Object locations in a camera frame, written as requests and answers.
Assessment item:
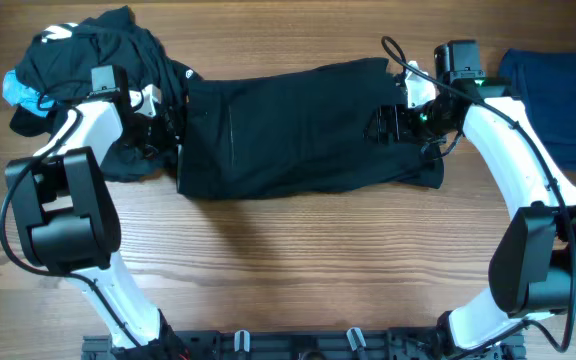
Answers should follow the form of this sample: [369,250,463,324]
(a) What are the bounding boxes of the black t-shirt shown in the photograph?
[177,58,444,200]

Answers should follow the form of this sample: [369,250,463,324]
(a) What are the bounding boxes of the light blue garment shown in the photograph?
[2,70,55,117]

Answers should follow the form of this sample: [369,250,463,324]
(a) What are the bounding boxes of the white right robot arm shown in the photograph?
[364,36,576,359]

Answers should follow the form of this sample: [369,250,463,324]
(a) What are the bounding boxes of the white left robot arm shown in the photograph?
[0,65,189,359]

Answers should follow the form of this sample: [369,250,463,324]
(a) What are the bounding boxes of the dark green clothes pile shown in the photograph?
[14,6,200,182]

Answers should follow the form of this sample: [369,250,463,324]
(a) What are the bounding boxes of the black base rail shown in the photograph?
[80,325,527,360]

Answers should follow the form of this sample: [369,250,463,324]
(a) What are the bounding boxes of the folded navy blue garment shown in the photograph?
[498,49,576,171]

